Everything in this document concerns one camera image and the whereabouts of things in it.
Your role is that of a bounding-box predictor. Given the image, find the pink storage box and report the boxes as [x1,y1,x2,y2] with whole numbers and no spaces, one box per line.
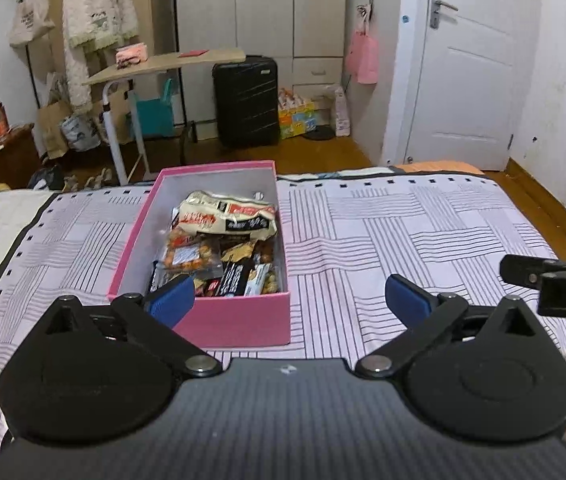
[108,160,292,351]

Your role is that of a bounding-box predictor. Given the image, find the small clear peanut bag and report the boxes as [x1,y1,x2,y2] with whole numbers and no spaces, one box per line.
[158,228,223,278]

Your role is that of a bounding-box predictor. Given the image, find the black cracker snack pack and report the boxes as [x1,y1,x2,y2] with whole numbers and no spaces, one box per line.
[211,258,255,297]

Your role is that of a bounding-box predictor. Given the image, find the large cream snack bag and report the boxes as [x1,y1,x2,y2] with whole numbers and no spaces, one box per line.
[177,191,277,240]

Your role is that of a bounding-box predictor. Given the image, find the clear bag mixed nuts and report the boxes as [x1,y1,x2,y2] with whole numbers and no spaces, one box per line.
[244,240,279,296]

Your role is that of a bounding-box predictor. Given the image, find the striped white bed sheet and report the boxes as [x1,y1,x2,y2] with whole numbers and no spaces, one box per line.
[0,174,552,446]

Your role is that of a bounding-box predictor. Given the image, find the teal bag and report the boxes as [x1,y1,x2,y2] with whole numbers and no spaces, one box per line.
[134,78,175,139]

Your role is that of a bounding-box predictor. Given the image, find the white plastic floor bag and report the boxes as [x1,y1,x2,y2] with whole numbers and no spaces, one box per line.
[332,86,351,136]

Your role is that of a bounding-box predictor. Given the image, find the dark wooden nightstand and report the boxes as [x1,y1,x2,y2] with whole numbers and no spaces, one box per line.
[0,124,41,190]

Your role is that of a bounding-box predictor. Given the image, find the brown paper bag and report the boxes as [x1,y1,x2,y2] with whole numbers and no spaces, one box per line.
[37,101,73,159]

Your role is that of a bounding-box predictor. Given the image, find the colourful cardboard box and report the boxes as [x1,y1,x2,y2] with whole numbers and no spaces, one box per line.
[277,89,317,140]

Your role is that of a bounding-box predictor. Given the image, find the white room door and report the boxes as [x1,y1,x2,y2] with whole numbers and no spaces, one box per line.
[382,0,541,170]

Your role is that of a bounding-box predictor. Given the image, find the black suitcase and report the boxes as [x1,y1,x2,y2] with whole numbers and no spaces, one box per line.
[211,55,281,150]

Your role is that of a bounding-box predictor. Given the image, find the wooden rolling side table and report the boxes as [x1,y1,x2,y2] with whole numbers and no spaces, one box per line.
[85,48,246,185]

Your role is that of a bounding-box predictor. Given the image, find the pink pouch on table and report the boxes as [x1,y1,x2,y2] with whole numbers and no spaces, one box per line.
[115,42,149,70]

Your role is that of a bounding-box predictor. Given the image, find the pink hanging bag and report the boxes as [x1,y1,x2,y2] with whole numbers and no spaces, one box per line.
[345,6,379,84]

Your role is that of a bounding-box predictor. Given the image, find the cream lace cardigan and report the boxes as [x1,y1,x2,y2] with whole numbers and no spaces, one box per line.
[62,0,139,114]

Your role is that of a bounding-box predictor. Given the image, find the beige tote bag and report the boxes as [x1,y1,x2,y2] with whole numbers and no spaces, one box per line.
[8,0,56,49]

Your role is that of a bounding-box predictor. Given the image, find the white wardrobe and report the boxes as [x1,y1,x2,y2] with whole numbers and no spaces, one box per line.
[172,0,349,137]

